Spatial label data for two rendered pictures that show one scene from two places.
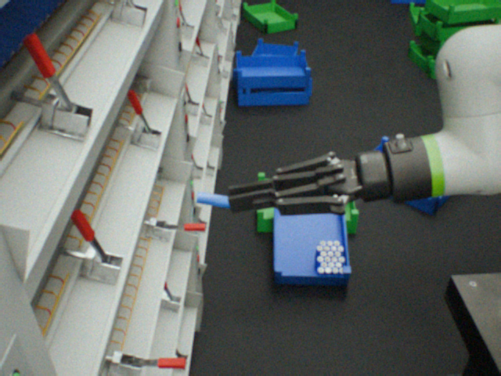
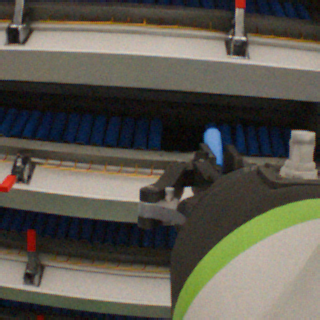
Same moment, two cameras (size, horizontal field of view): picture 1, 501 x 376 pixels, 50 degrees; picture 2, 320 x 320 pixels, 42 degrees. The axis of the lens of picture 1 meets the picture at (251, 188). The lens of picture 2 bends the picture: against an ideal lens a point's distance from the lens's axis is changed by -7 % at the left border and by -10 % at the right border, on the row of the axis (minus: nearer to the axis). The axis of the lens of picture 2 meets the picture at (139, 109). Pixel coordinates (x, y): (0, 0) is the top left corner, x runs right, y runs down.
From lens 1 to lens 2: 77 cm
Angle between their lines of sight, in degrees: 80
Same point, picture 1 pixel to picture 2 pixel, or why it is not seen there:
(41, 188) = not seen: outside the picture
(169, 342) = (148, 297)
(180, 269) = not seen: hidden behind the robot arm
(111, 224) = (79, 37)
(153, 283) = (135, 191)
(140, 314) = (88, 183)
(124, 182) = (150, 39)
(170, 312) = not seen: hidden behind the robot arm
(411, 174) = (192, 235)
